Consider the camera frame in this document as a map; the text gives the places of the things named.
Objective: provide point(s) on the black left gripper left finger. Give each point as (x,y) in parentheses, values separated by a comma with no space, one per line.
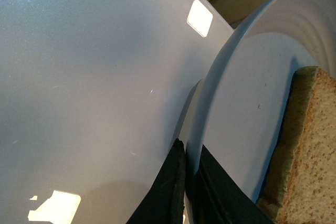
(164,203)

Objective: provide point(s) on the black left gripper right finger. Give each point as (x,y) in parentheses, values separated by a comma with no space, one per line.
(218,199)

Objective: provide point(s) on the brown bread slice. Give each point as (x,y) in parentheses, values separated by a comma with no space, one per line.
(299,186)

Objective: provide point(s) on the white round plate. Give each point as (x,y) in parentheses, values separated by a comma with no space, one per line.
(240,104)

